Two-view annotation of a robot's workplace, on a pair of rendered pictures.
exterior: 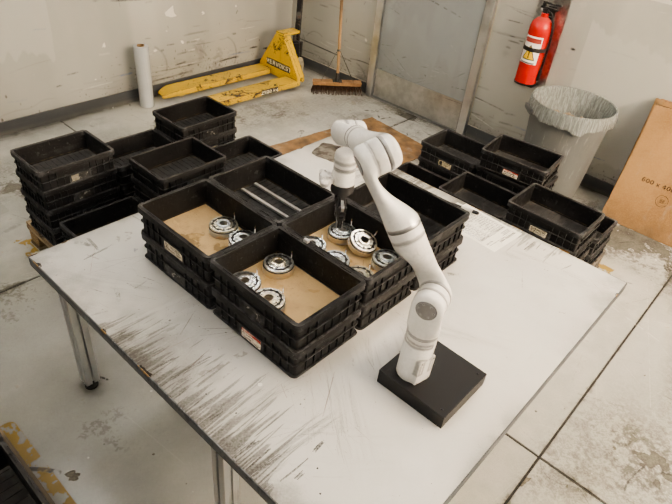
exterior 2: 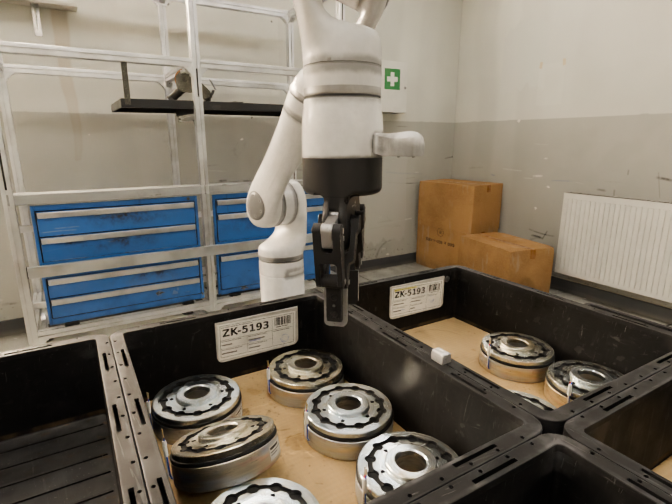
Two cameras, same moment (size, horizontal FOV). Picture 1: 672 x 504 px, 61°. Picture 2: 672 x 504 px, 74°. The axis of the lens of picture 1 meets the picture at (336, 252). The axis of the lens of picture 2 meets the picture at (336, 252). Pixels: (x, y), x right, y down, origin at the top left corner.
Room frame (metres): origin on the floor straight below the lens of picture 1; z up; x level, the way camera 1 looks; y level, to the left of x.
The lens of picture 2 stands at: (1.97, 0.14, 1.16)
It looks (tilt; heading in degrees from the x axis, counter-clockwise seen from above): 14 degrees down; 200
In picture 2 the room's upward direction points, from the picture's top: straight up
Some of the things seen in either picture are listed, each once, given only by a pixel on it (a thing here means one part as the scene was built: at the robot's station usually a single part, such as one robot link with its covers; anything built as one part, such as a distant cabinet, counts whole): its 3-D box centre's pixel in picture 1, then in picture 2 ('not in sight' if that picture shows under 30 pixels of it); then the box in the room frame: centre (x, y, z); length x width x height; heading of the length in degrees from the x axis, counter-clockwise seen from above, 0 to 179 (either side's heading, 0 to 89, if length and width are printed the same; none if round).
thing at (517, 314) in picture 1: (333, 335); not in sight; (1.69, -0.03, 0.35); 1.60 x 1.60 x 0.70; 52
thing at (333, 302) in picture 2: not in sight; (332, 298); (1.62, 0.01, 1.02); 0.03 x 0.01 x 0.05; 8
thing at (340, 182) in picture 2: (341, 192); (342, 199); (1.57, 0.00, 1.10); 0.08 x 0.08 x 0.09
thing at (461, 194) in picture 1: (475, 219); not in sight; (2.77, -0.76, 0.31); 0.40 x 0.30 x 0.34; 51
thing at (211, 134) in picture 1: (197, 145); not in sight; (3.15, 0.92, 0.37); 0.40 x 0.30 x 0.45; 142
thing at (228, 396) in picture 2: (387, 258); (197, 397); (1.58, -0.18, 0.86); 0.10 x 0.10 x 0.01
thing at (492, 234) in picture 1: (477, 225); not in sight; (2.10, -0.60, 0.70); 0.33 x 0.23 x 0.01; 52
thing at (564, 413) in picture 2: (287, 273); (485, 321); (1.37, 0.14, 0.92); 0.40 x 0.30 x 0.02; 51
